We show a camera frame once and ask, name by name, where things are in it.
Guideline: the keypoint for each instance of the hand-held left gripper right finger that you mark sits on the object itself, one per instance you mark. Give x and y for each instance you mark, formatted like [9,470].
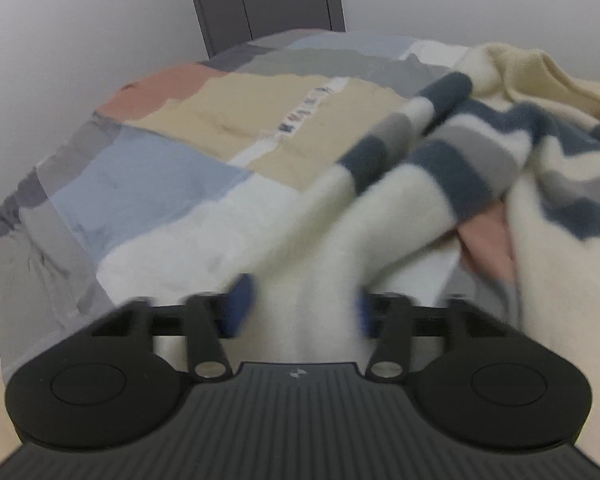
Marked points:
[363,310]

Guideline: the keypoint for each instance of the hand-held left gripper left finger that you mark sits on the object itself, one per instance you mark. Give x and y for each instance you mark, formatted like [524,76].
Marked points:
[239,305]

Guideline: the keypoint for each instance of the cream sweater with blue stripes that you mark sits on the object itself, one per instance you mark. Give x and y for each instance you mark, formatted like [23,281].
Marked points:
[430,230]

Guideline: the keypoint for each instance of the patchwork bed cover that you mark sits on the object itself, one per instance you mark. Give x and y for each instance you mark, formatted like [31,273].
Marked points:
[190,160]

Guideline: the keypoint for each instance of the grey padded headboard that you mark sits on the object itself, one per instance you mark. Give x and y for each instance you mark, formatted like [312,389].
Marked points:
[265,0]

